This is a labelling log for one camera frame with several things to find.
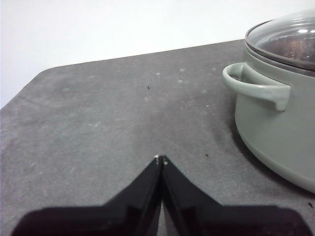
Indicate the sage green electric cooking pot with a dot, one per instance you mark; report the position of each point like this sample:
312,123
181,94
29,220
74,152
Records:
275,127

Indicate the glass lid with green knob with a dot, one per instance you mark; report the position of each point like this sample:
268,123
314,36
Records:
283,37

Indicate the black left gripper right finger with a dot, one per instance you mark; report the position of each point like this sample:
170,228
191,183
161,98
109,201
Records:
209,221

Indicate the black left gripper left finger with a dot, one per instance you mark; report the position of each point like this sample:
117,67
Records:
110,221

